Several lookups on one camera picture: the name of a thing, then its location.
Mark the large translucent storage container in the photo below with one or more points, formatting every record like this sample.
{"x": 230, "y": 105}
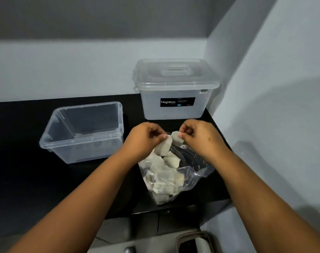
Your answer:
{"x": 149, "y": 110}

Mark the silver metal object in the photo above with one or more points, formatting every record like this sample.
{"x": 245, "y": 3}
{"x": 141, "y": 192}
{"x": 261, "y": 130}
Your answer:
{"x": 130, "y": 250}

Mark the person's left forearm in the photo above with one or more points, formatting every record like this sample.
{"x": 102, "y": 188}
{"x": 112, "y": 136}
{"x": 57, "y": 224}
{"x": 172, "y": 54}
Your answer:
{"x": 83, "y": 202}

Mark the person's left hand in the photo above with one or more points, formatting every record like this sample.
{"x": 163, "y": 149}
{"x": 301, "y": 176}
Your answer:
{"x": 141, "y": 142}

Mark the clear plastic bag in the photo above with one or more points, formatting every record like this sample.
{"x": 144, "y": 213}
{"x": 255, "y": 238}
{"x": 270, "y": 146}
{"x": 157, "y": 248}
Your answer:
{"x": 197, "y": 165}

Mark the small clear bin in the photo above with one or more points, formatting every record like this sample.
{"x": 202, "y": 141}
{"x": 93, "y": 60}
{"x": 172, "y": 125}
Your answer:
{"x": 70, "y": 152}

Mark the person's right forearm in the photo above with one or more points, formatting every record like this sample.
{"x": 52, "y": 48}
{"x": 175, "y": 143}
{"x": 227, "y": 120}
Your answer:
{"x": 254, "y": 202}

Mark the person's right hand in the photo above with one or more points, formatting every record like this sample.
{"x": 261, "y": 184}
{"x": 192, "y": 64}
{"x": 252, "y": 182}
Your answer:
{"x": 202, "y": 142}

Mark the white rounded object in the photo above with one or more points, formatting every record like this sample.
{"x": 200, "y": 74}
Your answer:
{"x": 202, "y": 246}

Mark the dark cabinet front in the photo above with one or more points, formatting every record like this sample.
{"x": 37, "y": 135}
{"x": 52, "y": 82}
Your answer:
{"x": 175, "y": 221}

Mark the brown rimmed bin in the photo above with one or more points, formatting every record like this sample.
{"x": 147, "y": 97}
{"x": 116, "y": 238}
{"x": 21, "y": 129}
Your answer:
{"x": 187, "y": 246}

